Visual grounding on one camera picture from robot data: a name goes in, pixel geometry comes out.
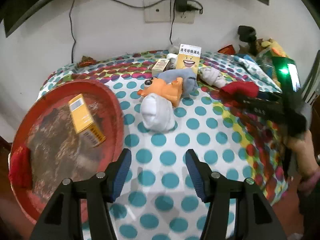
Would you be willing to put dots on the white power outlet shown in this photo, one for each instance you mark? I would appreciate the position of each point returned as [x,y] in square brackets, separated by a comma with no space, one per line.
[186,17]

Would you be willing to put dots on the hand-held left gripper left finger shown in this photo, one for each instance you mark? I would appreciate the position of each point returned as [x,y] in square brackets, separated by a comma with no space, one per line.
[123,172]

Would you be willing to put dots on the white wall plate with hole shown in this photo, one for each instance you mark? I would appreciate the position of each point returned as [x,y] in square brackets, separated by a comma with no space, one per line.
[157,11]

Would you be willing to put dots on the red gold wrapper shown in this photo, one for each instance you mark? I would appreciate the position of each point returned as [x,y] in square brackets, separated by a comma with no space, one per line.
[87,61]

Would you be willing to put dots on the yellow orange packet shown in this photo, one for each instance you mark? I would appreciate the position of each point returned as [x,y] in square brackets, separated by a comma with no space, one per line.
[273,47]

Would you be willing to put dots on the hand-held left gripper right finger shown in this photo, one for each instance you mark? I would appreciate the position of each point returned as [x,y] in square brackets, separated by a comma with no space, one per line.
[195,175]

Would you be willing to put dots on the black power adapter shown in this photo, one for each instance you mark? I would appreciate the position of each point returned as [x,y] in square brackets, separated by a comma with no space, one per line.
[181,0]

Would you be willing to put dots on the small brown box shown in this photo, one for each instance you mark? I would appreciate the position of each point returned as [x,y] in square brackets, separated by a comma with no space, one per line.
[160,66]

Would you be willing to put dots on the black upright object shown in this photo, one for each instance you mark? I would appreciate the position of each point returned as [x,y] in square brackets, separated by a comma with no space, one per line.
[246,36]

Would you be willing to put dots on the orange toy animal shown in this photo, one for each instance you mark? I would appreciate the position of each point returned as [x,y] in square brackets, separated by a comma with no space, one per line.
[167,90]

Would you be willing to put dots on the person's right hand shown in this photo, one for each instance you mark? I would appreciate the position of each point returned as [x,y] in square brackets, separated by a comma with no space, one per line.
[301,152]

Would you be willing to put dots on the large white sock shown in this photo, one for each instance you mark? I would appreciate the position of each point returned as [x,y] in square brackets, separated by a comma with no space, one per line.
[171,56]

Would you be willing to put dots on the polka dot tablecloth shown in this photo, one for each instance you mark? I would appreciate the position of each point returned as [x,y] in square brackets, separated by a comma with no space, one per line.
[200,140]

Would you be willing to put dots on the white grey-striped sock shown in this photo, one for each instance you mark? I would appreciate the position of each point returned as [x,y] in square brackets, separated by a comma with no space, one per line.
[212,77]

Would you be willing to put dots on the metal chair frame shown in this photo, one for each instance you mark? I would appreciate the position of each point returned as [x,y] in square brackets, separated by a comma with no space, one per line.
[311,80]

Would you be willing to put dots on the person's right forearm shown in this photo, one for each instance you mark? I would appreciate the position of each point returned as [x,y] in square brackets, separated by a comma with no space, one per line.
[310,195]

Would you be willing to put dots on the yellow smiley medicine box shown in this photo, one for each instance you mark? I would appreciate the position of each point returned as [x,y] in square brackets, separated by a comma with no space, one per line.
[82,115]
[188,60]

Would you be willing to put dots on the round red tray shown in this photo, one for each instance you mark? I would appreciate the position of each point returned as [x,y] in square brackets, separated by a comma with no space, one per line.
[50,140]

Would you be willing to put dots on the blue-grey sock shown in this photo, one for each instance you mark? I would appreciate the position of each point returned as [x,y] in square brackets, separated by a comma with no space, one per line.
[186,78]

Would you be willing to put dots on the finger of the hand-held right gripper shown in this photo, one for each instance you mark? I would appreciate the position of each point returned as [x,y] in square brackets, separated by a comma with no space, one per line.
[270,95]
[265,111]

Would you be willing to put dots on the red packet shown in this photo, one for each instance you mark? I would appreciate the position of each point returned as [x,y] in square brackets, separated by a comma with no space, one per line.
[226,49]

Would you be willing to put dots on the red sock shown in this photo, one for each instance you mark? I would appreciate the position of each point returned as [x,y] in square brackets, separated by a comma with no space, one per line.
[20,167]
[240,88]

